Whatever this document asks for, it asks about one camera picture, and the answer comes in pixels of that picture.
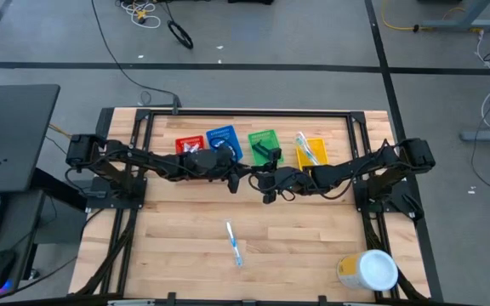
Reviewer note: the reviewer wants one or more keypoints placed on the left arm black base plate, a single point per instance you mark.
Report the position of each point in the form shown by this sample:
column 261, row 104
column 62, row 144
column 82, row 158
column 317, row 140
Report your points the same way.
column 96, row 200

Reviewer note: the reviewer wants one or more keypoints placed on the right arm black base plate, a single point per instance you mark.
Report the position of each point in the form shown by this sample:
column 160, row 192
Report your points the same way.
column 398, row 204

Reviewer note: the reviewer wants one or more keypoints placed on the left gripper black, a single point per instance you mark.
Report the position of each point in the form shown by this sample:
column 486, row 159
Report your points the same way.
column 217, row 163

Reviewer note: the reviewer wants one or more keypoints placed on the blue plastic basket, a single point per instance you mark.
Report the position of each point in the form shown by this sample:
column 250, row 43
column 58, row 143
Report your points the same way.
column 217, row 132

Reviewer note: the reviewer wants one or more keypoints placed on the black glowing computer mouse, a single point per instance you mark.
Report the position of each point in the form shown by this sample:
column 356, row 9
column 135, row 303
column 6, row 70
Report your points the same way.
column 0, row 268

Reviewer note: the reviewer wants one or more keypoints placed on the yellow plastic basket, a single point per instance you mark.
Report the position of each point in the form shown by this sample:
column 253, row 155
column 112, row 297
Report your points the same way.
column 321, row 149

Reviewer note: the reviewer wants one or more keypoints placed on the red plastic basket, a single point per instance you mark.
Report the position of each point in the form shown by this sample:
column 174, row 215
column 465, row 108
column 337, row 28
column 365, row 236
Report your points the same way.
column 181, row 140

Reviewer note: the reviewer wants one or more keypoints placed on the yellow canister with white lid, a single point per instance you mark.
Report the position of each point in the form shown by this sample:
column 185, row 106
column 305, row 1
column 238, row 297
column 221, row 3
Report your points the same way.
column 368, row 270

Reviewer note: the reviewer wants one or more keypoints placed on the black aluminium rig frame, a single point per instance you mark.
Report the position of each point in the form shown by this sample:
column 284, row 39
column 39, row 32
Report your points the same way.
column 249, row 113

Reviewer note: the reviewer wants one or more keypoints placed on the black desk top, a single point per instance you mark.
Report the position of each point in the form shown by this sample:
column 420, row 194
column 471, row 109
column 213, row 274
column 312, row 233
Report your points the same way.
column 15, row 136

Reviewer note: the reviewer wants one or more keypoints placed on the grey keyboard tray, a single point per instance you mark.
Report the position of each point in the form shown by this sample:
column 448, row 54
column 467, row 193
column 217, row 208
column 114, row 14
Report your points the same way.
column 19, row 229

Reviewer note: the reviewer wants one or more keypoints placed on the green plastic basket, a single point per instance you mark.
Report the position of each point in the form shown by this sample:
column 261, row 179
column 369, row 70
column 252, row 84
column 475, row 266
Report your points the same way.
column 270, row 138

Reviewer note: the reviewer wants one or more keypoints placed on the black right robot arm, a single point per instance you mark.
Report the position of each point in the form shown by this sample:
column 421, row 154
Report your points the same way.
column 355, row 166

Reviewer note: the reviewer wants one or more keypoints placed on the grey desk foot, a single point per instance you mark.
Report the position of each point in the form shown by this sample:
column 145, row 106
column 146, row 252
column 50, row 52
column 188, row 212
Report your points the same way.
column 487, row 136

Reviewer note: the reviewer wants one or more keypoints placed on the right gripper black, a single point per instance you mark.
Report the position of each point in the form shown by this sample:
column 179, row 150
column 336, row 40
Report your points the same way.
column 289, row 180

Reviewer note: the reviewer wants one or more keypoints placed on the grey desk leg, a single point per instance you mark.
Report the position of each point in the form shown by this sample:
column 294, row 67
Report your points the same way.
column 462, row 24

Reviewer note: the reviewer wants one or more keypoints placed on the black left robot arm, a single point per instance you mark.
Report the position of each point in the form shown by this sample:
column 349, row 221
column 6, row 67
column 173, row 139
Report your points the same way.
column 143, row 159

